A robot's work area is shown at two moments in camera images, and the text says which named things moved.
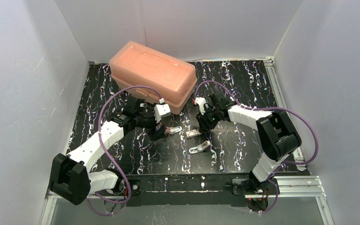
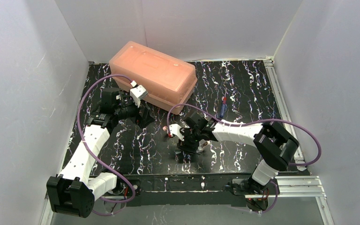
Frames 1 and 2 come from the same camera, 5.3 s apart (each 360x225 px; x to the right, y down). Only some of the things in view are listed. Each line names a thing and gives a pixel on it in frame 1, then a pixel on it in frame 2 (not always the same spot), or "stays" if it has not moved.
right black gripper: (203, 121) to (186, 142)
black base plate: (183, 190) stays
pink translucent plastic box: (136, 64) stays
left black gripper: (156, 130) to (141, 112)
